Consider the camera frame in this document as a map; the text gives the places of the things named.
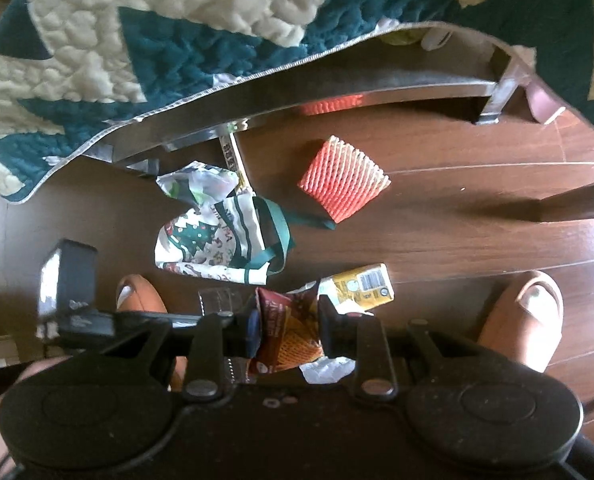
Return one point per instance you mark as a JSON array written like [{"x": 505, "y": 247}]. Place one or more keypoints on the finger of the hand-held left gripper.
[{"x": 152, "y": 321}]

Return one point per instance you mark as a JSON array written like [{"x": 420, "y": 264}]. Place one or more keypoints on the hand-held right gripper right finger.
[{"x": 325, "y": 332}]

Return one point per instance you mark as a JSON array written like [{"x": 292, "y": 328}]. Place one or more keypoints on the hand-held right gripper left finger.
[{"x": 253, "y": 335}]

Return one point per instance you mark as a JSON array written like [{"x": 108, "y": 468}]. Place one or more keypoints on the red orange snack packet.
[{"x": 289, "y": 335}]

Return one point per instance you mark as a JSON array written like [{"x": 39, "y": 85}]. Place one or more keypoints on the yellow juice carton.
[{"x": 362, "y": 285}]

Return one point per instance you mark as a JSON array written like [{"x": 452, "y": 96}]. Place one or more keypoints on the orange slipper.
[
  {"x": 147, "y": 300},
  {"x": 507, "y": 330}
]

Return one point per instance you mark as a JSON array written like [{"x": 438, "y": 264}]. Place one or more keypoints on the crumpled white tissue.
[{"x": 327, "y": 371}]

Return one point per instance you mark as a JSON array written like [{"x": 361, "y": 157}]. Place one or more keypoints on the clear plastic wrapper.
[{"x": 224, "y": 302}]

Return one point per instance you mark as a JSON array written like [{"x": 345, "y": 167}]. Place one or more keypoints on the christmas tree gift bag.
[{"x": 202, "y": 240}]

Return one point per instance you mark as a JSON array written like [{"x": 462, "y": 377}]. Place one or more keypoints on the crumpled green white wrapper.
[{"x": 197, "y": 182}]

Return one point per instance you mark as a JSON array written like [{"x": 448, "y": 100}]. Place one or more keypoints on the red foam fruit net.
[{"x": 344, "y": 180}]

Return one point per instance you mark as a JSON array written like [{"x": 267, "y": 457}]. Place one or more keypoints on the printed paper strip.
[{"x": 234, "y": 160}]

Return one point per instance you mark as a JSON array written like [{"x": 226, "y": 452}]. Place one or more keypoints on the teal white zigzag quilt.
[{"x": 177, "y": 55}]

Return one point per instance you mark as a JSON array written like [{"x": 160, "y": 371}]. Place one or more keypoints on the pink desk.
[{"x": 544, "y": 102}]

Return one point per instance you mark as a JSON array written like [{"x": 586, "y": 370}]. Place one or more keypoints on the metal bench frame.
[{"x": 202, "y": 130}]

